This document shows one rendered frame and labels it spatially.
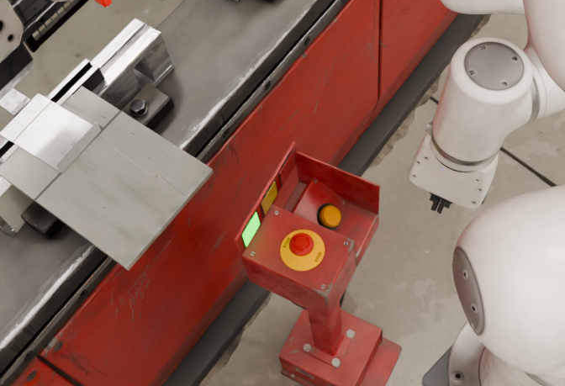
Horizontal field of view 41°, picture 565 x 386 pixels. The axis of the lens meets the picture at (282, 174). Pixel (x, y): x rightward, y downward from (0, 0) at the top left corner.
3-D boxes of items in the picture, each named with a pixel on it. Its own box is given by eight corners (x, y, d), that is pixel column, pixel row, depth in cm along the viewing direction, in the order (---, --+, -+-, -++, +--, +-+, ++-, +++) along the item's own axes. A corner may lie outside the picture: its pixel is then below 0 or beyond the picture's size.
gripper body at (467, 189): (412, 146, 90) (401, 187, 100) (493, 182, 87) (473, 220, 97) (437, 99, 93) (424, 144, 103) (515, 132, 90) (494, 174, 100)
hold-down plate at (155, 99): (50, 241, 115) (42, 233, 113) (26, 224, 117) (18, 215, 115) (176, 106, 126) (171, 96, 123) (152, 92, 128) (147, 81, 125)
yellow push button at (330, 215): (329, 232, 131) (335, 230, 129) (313, 219, 130) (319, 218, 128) (339, 214, 132) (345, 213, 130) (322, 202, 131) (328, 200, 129)
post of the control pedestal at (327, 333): (334, 356, 178) (321, 272, 131) (314, 346, 180) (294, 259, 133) (343, 336, 180) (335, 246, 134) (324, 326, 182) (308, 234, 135)
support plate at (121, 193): (129, 271, 99) (126, 267, 98) (-2, 174, 109) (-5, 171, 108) (213, 172, 105) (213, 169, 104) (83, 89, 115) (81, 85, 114)
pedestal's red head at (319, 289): (330, 320, 127) (324, 282, 111) (249, 281, 132) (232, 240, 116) (379, 224, 135) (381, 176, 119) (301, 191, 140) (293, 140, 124)
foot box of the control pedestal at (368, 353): (369, 420, 182) (369, 409, 172) (279, 373, 190) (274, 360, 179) (403, 347, 190) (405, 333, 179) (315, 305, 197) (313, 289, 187)
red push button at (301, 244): (308, 267, 120) (306, 258, 117) (286, 256, 121) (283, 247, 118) (319, 245, 121) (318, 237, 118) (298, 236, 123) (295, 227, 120)
